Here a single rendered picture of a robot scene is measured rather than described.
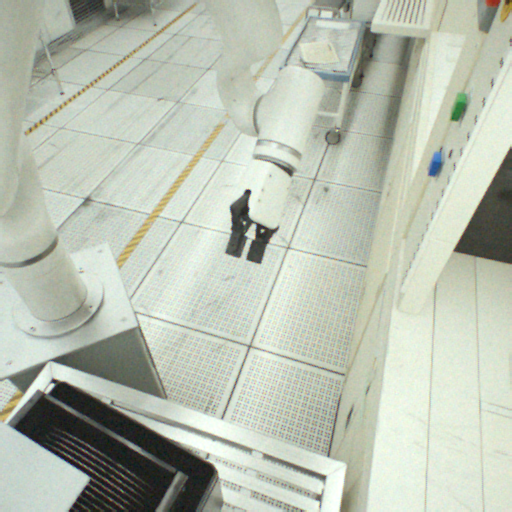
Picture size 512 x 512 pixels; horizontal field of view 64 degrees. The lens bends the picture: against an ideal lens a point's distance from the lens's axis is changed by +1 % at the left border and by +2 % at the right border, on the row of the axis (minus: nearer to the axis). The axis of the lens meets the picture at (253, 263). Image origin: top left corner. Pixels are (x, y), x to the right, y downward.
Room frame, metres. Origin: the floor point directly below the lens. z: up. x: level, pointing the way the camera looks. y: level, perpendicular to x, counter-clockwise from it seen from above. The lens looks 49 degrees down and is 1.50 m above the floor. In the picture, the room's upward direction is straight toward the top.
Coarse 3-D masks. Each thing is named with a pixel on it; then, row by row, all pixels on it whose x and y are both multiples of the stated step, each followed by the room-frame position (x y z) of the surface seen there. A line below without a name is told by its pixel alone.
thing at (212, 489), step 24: (96, 408) 0.24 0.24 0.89; (120, 432) 0.23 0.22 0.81; (144, 432) 0.20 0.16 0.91; (168, 456) 0.19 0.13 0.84; (192, 456) 0.16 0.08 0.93; (144, 480) 0.17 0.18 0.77; (192, 480) 0.17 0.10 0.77; (216, 480) 0.14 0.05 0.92; (96, 504) 0.14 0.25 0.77; (216, 504) 0.13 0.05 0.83
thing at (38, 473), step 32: (32, 416) 0.20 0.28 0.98; (64, 416) 0.22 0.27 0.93; (0, 448) 0.13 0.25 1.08; (32, 448) 0.13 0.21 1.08; (96, 448) 0.21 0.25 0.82; (128, 448) 0.16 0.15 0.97; (0, 480) 0.10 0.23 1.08; (32, 480) 0.10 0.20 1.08; (64, 480) 0.10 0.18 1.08; (160, 480) 0.15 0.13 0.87
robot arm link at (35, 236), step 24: (24, 144) 0.61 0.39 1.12; (24, 168) 0.59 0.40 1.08; (24, 192) 0.57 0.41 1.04; (24, 216) 0.53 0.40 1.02; (48, 216) 0.56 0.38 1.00; (0, 240) 0.49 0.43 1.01; (24, 240) 0.49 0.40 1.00; (48, 240) 0.52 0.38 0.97; (0, 264) 0.48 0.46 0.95; (24, 264) 0.48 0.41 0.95
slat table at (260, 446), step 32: (32, 384) 0.34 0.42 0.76; (96, 384) 0.34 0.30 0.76; (160, 416) 0.28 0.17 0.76; (192, 416) 0.28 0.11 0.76; (224, 448) 0.22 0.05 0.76; (256, 448) 0.22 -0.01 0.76; (288, 448) 0.22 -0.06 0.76; (256, 480) 0.17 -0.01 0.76; (288, 480) 0.17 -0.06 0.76; (320, 480) 0.21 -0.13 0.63
